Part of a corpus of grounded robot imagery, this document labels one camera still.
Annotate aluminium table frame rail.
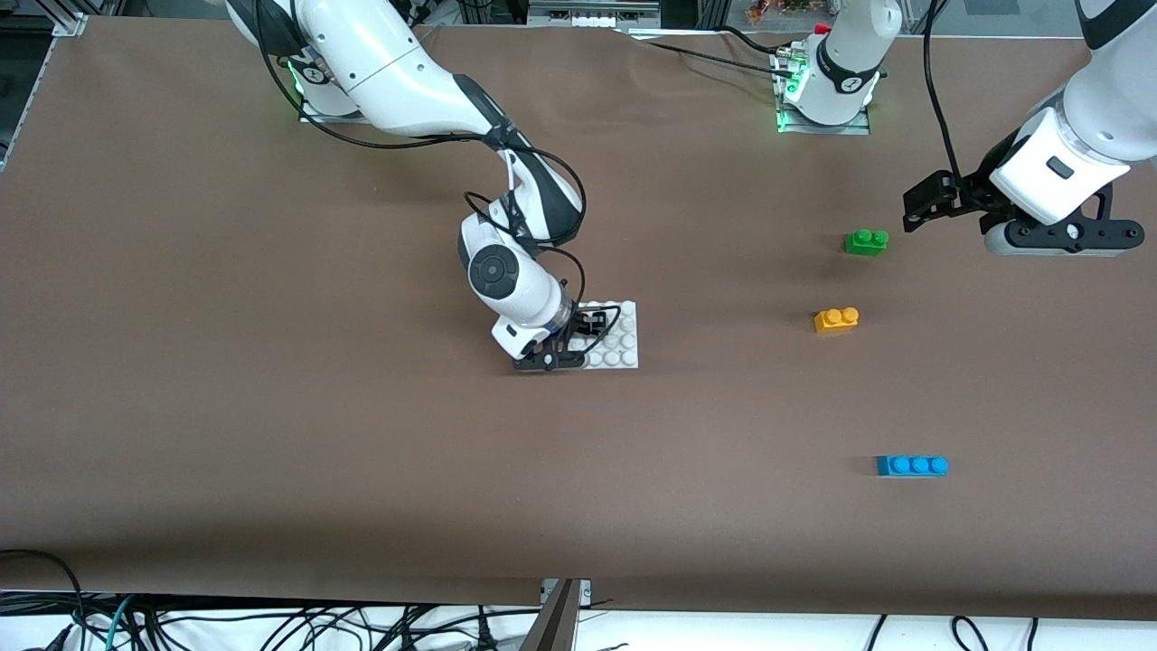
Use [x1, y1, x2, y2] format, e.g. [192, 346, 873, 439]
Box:
[0, 0, 89, 173]

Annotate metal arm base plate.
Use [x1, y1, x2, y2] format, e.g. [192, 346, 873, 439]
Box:
[775, 104, 873, 137]
[296, 86, 372, 126]

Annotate blue three-stud block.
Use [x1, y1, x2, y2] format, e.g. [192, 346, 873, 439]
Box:
[875, 455, 950, 478]

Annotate tangled black floor cables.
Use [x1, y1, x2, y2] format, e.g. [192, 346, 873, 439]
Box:
[0, 592, 543, 651]

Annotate black looped floor cable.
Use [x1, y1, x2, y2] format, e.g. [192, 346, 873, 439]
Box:
[0, 550, 87, 651]

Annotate aluminium profile beam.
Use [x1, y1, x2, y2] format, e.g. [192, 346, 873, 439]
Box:
[520, 579, 579, 651]

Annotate white studded base plate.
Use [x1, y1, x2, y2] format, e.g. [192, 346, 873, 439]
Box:
[565, 300, 640, 371]

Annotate long black table cable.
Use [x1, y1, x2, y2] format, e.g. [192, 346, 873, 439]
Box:
[624, 32, 796, 82]

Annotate white power strip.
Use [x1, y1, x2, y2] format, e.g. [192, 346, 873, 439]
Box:
[529, 0, 661, 28]

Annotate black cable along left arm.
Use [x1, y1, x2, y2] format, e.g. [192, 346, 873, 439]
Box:
[920, 0, 964, 182]

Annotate teal floor cable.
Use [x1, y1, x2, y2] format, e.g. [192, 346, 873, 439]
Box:
[104, 595, 136, 651]

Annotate colourful small objects pile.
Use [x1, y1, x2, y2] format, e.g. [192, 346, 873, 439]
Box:
[746, 0, 814, 24]

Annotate brown table cover sheet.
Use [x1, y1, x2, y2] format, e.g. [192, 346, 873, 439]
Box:
[0, 16, 1157, 620]

